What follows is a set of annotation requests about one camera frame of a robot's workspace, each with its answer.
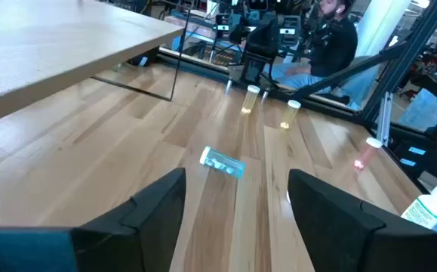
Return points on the person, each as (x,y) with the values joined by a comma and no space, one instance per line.
(333,41)

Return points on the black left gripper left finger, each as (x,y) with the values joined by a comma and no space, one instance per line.
(154,226)

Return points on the white bottle with blue label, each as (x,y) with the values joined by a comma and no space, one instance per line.
(433,211)

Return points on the black box with blue labels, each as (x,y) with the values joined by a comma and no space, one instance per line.
(425,162)

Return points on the pink transparent pill vial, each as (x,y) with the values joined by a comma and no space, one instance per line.
(367,153)

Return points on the wooden shelf with black frame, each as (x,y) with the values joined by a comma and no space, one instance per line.
(52,45)

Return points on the silver metal bracket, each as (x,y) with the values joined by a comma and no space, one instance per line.
(384,117)

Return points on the black metal rig frame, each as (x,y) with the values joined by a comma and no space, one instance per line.
(410,56)

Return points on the teal transparent pill vial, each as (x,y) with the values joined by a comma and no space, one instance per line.
(222,163)

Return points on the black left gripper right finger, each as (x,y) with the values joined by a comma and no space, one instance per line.
(335,226)

